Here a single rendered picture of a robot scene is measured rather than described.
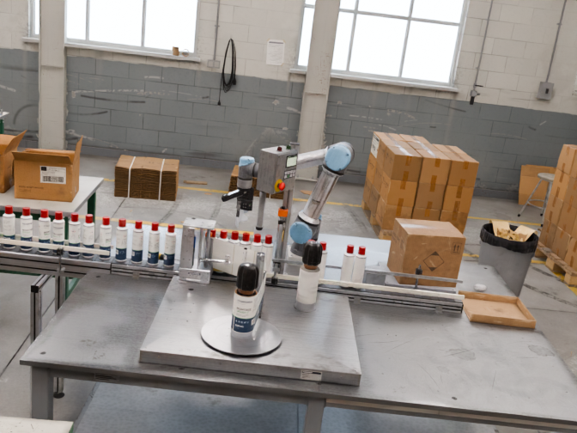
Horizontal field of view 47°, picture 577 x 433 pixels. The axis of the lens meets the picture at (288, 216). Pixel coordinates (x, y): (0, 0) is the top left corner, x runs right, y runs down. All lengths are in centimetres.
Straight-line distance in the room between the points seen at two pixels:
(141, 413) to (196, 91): 566
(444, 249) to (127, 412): 170
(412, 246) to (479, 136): 566
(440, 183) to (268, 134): 278
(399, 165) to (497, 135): 284
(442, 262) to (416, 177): 306
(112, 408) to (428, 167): 403
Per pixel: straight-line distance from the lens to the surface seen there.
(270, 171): 296
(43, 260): 324
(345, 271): 309
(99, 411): 331
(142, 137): 856
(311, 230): 326
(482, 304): 337
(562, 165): 682
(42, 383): 258
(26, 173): 432
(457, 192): 651
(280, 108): 836
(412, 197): 642
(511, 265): 534
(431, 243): 332
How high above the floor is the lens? 211
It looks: 18 degrees down
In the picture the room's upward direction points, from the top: 7 degrees clockwise
